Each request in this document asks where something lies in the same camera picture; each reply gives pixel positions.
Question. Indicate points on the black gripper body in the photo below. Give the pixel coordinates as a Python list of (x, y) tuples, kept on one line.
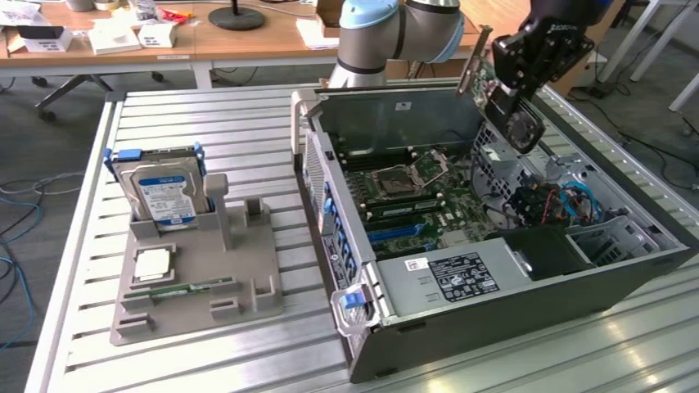
[(562, 16)]

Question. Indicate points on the graphics card with black cooler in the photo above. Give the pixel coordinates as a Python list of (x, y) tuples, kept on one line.
[(522, 123)]

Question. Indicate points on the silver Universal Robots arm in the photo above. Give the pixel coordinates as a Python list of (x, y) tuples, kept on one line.
[(371, 49)]

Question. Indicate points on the white device with red button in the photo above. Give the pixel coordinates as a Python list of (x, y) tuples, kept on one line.
[(597, 71)]

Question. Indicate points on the perforated metal disk bay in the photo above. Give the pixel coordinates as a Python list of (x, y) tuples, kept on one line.
[(507, 168)]

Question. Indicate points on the metal socket cover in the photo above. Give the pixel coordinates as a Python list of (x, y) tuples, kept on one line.
[(431, 163)]

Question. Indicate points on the brown cardboard box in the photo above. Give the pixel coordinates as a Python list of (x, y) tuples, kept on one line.
[(327, 12)]

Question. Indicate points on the CPU socket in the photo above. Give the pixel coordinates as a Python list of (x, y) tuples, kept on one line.
[(393, 182)]

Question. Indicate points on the stack of white papers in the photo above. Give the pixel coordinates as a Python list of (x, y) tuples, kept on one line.
[(316, 37)]

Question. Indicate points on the installed RAM stick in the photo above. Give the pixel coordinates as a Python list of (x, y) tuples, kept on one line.
[(405, 209)]

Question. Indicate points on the grey slanted disk bay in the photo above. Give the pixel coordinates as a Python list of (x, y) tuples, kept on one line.
[(611, 241)]

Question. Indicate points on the wooden desk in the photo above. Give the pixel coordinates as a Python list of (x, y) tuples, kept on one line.
[(262, 45), (82, 61)]

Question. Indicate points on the black round lamp base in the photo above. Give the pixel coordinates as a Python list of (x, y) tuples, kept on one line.
[(238, 18)]

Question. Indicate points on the grey power supply unit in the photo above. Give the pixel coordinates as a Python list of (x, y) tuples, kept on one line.
[(415, 290)]

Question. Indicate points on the red package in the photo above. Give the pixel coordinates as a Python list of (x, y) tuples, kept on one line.
[(176, 16)]

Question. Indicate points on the open black PC case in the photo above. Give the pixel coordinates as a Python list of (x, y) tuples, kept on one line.
[(491, 327)]

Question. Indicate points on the blue case latch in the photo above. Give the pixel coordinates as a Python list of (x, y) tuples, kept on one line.
[(352, 300)]

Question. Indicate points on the white box with label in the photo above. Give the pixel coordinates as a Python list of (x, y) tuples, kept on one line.
[(155, 37)]

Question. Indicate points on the hard disk in blue caddy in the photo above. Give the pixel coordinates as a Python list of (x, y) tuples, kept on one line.
[(164, 196)]

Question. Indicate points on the white open paper box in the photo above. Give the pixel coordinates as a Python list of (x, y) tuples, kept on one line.
[(112, 39)]

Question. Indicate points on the grey parts rack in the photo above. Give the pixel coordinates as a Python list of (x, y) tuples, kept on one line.
[(207, 270)]

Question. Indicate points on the tape roll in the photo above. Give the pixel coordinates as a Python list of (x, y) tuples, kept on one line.
[(104, 5)]

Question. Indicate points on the grey cup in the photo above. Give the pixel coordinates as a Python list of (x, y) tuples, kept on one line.
[(80, 5)]

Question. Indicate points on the silver CPU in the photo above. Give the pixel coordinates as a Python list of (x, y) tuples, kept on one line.
[(151, 266)]

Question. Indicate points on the green RAM stick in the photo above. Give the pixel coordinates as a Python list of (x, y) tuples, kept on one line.
[(175, 290)]

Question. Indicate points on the black and white box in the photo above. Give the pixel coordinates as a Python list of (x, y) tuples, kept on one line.
[(46, 41)]

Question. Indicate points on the white table frame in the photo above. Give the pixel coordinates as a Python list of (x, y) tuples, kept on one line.
[(629, 37)]

